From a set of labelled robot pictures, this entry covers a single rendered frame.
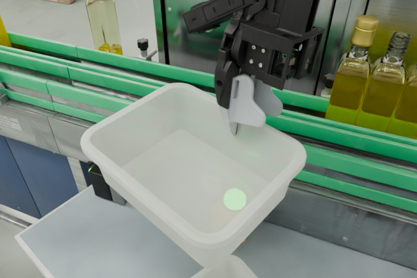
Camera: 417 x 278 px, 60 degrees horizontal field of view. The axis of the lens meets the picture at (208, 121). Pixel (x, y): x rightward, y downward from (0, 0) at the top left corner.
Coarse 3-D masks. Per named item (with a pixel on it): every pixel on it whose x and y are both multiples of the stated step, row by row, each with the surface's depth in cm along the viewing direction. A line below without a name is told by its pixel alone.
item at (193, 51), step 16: (160, 0) 91; (176, 0) 90; (192, 0) 89; (208, 0) 87; (320, 0) 77; (336, 0) 75; (160, 16) 94; (176, 16) 93; (320, 16) 79; (336, 16) 77; (160, 32) 97; (176, 32) 96; (208, 32) 92; (336, 32) 79; (160, 48) 100; (176, 48) 99; (192, 48) 97; (208, 48) 95; (320, 48) 84; (336, 48) 81; (176, 64) 102; (192, 64) 100; (208, 64) 98; (320, 64) 86; (288, 80) 92; (304, 80) 90; (320, 80) 87
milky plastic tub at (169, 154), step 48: (192, 96) 49; (96, 144) 44; (144, 144) 50; (192, 144) 51; (240, 144) 47; (288, 144) 41; (144, 192) 36; (192, 192) 45; (240, 192) 45; (192, 240) 32; (240, 240) 38
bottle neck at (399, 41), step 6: (396, 36) 60; (402, 36) 61; (408, 36) 60; (390, 42) 61; (396, 42) 60; (402, 42) 60; (408, 42) 60; (390, 48) 61; (396, 48) 60; (402, 48) 60; (390, 54) 62; (396, 54) 61; (402, 54) 61; (390, 60) 62; (396, 60) 62
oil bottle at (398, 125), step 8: (416, 64) 63; (408, 72) 63; (416, 72) 61; (408, 80) 62; (416, 80) 61; (408, 88) 62; (416, 88) 62; (400, 96) 64; (408, 96) 63; (416, 96) 62; (400, 104) 65; (408, 104) 64; (416, 104) 63; (400, 112) 65; (408, 112) 65; (416, 112) 64; (392, 120) 67; (400, 120) 66; (408, 120) 66; (416, 120) 65; (392, 128) 68; (400, 128) 67; (408, 128) 67; (416, 128) 66; (408, 136) 67; (416, 136) 67
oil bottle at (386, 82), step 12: (384, 60) 63; (372, 72) 64; (384, 72) 62; (396, 72) 62; (372, 84) 64; (384, 84) 63; (396, 84) 63; (372, 96) 66; (384, 96) 65; (396, 96) 64; (360, 108) 69; (372, 108) 67; (384, 108) 66; (360, 120) 69; (372, 120) 68; (384, 120) 67
